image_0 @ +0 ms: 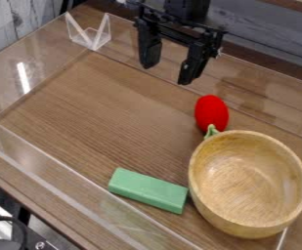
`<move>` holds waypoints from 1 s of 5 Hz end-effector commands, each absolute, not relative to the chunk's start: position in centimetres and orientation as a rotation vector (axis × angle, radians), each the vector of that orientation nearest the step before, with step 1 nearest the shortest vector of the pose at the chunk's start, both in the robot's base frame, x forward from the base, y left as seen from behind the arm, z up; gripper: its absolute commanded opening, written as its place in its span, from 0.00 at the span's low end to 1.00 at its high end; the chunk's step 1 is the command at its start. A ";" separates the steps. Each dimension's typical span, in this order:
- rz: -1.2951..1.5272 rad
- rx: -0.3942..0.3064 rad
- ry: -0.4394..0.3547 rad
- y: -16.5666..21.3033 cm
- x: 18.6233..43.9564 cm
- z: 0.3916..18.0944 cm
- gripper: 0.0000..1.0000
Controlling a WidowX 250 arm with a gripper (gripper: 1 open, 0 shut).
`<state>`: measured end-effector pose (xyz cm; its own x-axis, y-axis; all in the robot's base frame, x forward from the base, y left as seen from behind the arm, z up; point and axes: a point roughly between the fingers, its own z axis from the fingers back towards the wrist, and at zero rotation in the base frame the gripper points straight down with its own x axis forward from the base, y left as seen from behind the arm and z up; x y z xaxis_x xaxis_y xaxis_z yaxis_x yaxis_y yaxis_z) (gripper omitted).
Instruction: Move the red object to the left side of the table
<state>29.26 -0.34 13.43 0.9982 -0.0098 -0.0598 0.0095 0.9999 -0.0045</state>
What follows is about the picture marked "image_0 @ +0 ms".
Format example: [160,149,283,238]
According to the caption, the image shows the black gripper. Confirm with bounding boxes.
[135,3,226,85]

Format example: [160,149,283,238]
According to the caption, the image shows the red plush strawberry toy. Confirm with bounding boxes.
[195,95,228,138]

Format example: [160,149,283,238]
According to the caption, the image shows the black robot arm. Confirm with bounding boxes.
[135,0,226,85]

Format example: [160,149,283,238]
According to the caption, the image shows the clear acrylic tray walls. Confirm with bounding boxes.
[0,18,302,250]

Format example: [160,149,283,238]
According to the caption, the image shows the green rectangular block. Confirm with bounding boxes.
[107,168,188,214]

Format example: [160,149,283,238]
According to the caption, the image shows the wooden bowl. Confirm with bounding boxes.
[188,130,302,239]

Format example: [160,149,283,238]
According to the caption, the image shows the black device with knob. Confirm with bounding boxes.
[0,229,59,250]

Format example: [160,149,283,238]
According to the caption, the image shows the clear acrylic corner bracket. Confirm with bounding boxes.
[64,13,111,51]

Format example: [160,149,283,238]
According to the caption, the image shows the black cable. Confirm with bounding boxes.
[0,216,31,250]

